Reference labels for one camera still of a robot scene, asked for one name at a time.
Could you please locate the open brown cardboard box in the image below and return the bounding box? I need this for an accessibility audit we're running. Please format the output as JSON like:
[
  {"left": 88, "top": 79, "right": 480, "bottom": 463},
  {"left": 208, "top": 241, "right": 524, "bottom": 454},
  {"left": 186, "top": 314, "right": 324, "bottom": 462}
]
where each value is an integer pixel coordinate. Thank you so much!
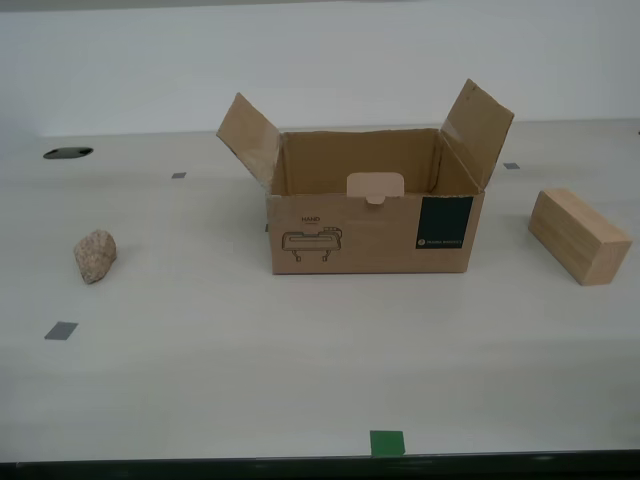
[{"left": 215, "top": 78, "right": 516, "bottom": 277}]

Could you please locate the green tape square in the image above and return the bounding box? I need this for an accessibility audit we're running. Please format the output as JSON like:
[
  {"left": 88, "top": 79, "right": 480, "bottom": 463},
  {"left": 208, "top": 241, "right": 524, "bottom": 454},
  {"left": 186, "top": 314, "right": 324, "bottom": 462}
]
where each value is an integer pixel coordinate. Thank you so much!
[{"left": 369, "top": 430, "right": 406, "bottom": 458}]

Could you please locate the pinkish speckled granite rock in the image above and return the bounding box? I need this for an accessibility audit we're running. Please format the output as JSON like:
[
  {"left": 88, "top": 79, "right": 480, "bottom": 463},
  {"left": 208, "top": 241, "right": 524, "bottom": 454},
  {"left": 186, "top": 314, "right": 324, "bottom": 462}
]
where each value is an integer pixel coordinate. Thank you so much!
[{"left": 73, "top": 229, "right": 119, "bottom": 286}]

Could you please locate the black table cable grommet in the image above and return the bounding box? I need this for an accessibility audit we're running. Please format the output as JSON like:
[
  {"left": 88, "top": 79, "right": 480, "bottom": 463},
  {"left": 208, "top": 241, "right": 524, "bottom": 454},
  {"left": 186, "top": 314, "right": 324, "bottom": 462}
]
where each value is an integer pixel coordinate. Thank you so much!
[{"left": 42, "top": 146, "right": 95, "bottom": 161}]

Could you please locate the light wooden block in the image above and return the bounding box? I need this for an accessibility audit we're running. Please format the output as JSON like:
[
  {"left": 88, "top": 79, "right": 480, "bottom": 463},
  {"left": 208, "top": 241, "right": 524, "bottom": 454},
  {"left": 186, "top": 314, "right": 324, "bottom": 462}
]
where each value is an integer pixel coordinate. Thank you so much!
[{"left": 527, "top": 188, "right": 634, "bottom": 287}]

